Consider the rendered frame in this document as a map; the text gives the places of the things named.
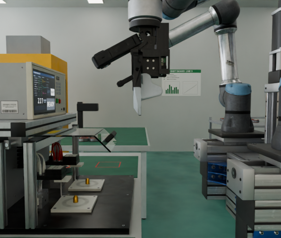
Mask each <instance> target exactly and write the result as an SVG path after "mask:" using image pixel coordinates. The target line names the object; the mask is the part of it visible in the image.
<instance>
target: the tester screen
mask: <svg viewBox="0 0 281 238"><path fill-rule="evenodd" d="M33 78H34V107H35V106H46V109H45V110H35V108H34V113H39V112H48V111H55V110H47V98H55V95H54V96H52V95H47V88H51V89H54V76H50V75H47V74H43V73H40V72H36V71H33ZM37 98H43V104H38V99H37Z"/></svg>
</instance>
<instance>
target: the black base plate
mask: <svg viewBox="0 0 281 238"><path fill-rule="evenodd" d="M71 176H72V178H71V179H70V180H69V182H65V184H64V185H63V186H62V196H74V195H77V196H98V198H97V200H96V203H95V205H94V207H93V210H92V212H51V208H52V207H53V206H54V205H55V204H56V203H57V202H58V200H59V199H60V188H50V180H43V181H42V189H48V197H49V201H48V203H47V204H46V205H45V206H44V207H43V208H42V209H37V213H38V225H37V226H36V228H35V229H31V228H29V229H26V223H25V196H23V197H22V198H21V199H20V200H18V201H17V202H16V203H15V204H13V205H12V206H11V207H10V208H8V209H7V211H8V225H7V226H5V228H4V229H0V235H129V229H130V218H131V207H132V195H133V184H134V175H79V176H76V179H86V178H89V179H104V180H105V183H104V185H103V187H102V189H101V191H68V188H69V187H70V186H71V184H72V183H73V182H74V176H73V175H71Z"/></svg>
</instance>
